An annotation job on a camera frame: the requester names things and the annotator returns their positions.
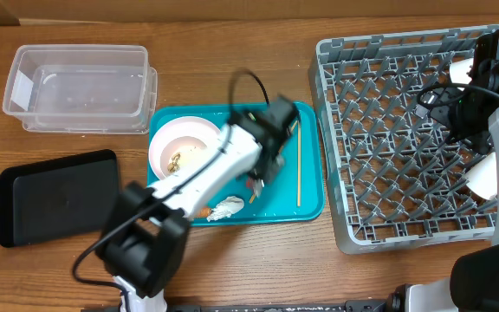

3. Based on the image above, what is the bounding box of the red snack wrapper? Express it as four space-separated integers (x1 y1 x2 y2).
246 177 264 199

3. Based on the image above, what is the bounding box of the white cup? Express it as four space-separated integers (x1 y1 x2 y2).
464 153 497 200

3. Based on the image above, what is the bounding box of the white tissue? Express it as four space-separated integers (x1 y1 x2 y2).
206 196 245 222

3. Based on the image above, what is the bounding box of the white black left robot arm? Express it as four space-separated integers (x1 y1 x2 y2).
93 109 299 311

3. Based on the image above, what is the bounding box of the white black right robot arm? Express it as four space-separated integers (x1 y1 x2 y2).
384 57 499 311

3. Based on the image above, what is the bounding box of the grey dishwasher rack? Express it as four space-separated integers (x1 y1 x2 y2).
309 24 497 254

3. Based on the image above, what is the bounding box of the left wooden chopstick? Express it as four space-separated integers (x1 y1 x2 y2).
249 121 299 204

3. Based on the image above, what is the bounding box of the teal serving tray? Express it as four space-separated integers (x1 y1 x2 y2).
146 101 327 229

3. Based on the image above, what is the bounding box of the pink plate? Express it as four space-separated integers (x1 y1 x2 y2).
148 116 220 179

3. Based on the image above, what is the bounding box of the pink bowl with rice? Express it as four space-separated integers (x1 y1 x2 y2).
157 136 207 179

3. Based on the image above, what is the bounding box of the orange carrot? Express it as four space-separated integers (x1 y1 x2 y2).
197 206 212 218

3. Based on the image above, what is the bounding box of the black plastic tray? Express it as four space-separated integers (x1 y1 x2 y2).
0 149 120 248

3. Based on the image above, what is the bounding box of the clear plastic bin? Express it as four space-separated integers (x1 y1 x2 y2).
2 44 158 134

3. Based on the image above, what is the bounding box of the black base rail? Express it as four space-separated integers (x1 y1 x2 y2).
167 299 386 312

